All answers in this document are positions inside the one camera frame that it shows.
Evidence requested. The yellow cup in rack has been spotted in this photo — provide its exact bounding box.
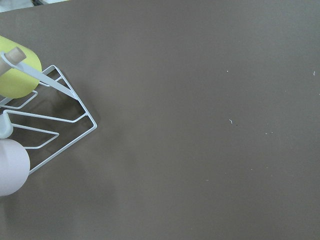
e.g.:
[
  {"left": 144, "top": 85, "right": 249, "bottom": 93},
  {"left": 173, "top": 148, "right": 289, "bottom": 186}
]
[{"left": 0, "top": 36, "right": 42, "bottom": 99}]

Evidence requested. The pink cup in rack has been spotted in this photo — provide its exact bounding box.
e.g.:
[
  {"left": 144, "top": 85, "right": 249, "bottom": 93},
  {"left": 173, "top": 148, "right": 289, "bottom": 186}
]
[{"left": 0, "top": 138, "right": 30, "bottom": 197}]

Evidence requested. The grey cup in rack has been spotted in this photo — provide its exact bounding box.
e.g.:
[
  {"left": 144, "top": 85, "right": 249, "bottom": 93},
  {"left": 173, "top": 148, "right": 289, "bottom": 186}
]
[{"left": 0, "top": 113, "right": 14, "bottom": 139}]

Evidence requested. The white wire cup rack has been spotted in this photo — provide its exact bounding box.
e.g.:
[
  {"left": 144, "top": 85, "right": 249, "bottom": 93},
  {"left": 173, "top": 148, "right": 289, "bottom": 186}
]
[{"left": 0, "top": 47, "right": 98, "bottom": 176}]

